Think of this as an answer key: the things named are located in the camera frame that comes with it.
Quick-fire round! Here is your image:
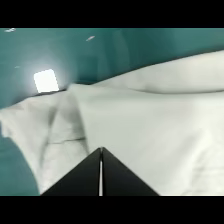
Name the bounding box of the white shirt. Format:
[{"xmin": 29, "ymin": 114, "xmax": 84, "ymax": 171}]
[{"xmin": 0, "ymin": 50, "xmax": 224, "ymax": 197}]

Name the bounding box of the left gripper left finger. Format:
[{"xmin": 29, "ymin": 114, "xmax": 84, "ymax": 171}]
[{"xmin": 41, "ymin": 147, "xmax": 102, "ymax": 197}]

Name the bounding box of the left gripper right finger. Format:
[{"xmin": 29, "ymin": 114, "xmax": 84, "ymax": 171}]
[{"xmin": 101, "ymin": 146, "xmax": 160, "ymax": 197}]

